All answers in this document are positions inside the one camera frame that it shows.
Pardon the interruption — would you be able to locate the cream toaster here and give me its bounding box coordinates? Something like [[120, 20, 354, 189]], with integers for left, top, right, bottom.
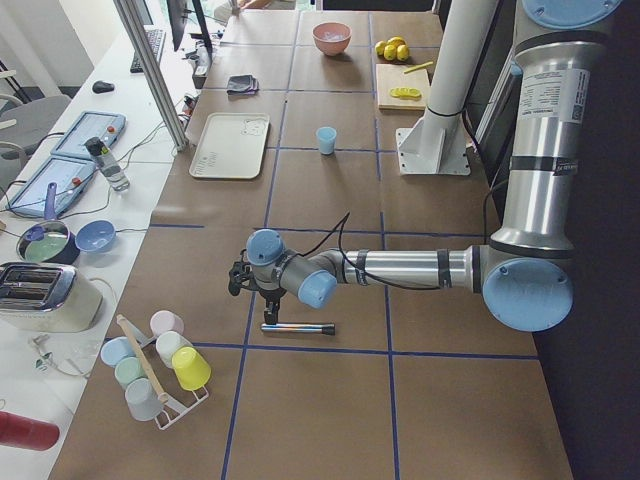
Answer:
[[1, 262, 102, 333]]

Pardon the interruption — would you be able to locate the black keyboard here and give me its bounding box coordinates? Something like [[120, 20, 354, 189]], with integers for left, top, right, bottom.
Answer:
[[129, 28, 167, 74]]

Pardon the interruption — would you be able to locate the pink cup on rack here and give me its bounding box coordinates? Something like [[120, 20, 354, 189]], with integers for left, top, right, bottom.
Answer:
[[149, 310, 184, 337]]

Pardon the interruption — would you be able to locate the wooden cutting board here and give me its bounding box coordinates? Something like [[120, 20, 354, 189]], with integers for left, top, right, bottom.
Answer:
[[375, 64, 430, 111]]

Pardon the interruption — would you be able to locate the red bottle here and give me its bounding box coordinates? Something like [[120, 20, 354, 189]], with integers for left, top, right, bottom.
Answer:
[[1, 411, 60, 451]]

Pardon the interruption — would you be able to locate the teach pendant upper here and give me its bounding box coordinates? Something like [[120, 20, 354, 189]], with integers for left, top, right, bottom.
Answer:
[[50, 111, 127, 159]]

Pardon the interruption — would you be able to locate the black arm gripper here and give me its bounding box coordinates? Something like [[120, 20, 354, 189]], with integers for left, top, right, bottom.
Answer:
[[259, 288, 287, 324]]

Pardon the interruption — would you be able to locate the teach pendant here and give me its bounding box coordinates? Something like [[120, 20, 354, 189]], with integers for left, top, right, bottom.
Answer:
[[50, 111, 127, 159], [5, 156, 98, 219]]

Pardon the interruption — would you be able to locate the yellow knife handle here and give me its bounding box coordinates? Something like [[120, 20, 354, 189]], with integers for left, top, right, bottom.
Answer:
[[403, 61, 434, 75]]

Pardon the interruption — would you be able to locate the blue empty bowl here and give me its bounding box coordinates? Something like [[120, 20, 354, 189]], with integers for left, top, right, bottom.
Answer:
[[75, 220, 116, 253]]

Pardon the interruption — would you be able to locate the cream bear tray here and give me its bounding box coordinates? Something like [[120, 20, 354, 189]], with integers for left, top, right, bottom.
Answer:
[[189, 112, 270, 180]]

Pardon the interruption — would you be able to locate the grey folded cloth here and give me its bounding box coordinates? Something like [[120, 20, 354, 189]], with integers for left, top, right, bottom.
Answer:
[[226, 74, 259, 96]]

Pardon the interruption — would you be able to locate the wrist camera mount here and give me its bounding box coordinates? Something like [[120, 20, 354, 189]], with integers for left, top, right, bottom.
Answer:
[[228, 250, 255, 296]]

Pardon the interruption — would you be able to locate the pink bowl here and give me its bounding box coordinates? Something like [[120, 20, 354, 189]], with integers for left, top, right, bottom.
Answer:
[[312, 22, 351, 56]]

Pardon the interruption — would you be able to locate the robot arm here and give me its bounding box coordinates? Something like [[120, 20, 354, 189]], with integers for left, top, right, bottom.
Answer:
[[229, 1, 618, 332]]

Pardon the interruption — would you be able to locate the dark blue bowl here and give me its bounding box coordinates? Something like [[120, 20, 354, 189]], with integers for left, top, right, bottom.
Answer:
[[15, 181, 81, 265]]

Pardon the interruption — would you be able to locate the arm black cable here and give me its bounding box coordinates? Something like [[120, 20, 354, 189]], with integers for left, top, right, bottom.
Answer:
[[299, 211, 451, 292]]

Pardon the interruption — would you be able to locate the grey rack cup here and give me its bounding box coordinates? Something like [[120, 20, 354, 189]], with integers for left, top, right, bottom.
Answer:
[[125, 378, 163, 421]]

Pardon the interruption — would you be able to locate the whole yellow lemon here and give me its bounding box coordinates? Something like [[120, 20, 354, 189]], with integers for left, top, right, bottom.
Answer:
[[374, 41, 387, 56]]

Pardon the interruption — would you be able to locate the aluminium frame post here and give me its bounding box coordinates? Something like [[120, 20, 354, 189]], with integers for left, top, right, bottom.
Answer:
[[114, 0, 188, 152]]

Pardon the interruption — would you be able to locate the steel muddler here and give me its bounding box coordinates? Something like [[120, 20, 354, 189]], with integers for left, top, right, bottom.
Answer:
[[261, 323, 336, 336]]

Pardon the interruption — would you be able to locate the yellow cup on rack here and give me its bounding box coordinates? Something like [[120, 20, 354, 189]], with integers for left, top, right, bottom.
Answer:
[[171, 346, 212, 391]]

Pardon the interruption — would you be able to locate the clear water bottle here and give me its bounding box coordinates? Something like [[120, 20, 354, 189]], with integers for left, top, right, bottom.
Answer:
[[84, 137, 130, 192]]

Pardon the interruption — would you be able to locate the mint green rack cup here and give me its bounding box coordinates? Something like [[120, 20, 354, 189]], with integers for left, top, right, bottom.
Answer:
[[114, 356, 146, 390]]

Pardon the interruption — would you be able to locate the black computer mouse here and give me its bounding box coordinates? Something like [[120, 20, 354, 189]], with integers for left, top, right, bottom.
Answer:
[[92, 80, 115, 94]]

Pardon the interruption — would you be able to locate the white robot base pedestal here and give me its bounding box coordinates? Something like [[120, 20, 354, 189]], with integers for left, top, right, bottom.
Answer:
[[396, 0, 498, 175]]

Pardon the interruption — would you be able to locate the light blue rack cup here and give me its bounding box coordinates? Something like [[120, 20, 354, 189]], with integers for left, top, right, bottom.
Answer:
[[100, 336, 135, 368]]

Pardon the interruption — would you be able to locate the teach pendant lower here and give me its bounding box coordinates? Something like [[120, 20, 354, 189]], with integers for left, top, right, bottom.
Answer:
[[5, 156, 98, 219]]

